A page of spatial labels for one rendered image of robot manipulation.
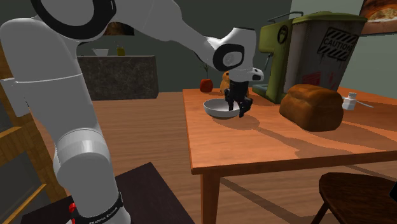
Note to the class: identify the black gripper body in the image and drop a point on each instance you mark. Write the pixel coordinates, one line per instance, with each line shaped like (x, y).
(238, 88)

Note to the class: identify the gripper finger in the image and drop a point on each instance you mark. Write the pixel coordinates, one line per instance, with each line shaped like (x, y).
(230, 104)
(245, 107)

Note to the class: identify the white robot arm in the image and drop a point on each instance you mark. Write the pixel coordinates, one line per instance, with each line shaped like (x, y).
(55, 93)

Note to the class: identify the orange rounded figure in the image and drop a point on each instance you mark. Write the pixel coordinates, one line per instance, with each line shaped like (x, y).
(225, 83)

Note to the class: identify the white bowl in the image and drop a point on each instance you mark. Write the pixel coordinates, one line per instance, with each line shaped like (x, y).
(217, 110)

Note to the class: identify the red vase with plant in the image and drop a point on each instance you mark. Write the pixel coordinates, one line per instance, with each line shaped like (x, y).
(206, 85)

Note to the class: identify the wooden table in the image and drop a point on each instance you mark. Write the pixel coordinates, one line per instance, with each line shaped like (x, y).
(263, 139)

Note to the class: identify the brown bread loaf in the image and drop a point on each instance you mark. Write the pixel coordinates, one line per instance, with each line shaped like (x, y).
(310, 107)

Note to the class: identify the green coffee machine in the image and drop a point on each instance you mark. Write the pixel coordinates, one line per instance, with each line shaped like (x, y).
(313, 59)

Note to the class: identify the grey stone counter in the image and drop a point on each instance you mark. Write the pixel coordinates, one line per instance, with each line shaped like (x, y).
(118, 77)

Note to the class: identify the silver spoon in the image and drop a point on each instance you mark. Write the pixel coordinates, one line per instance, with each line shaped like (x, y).
(366, 104)

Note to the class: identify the dark robot stand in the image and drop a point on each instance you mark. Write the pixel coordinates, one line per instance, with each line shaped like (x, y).
(149, 198)

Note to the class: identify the dark wooden chair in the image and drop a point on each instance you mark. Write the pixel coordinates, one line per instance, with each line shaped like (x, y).
(356, 195)

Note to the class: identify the wooden shelf unit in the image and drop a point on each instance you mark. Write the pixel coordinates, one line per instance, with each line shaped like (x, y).
(18, 161)

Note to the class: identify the dark wall picture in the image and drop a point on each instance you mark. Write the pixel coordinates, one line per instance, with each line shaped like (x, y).
(121, 30)

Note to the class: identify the bread wall picture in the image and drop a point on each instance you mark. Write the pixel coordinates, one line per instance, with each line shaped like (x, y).
(380, 15)

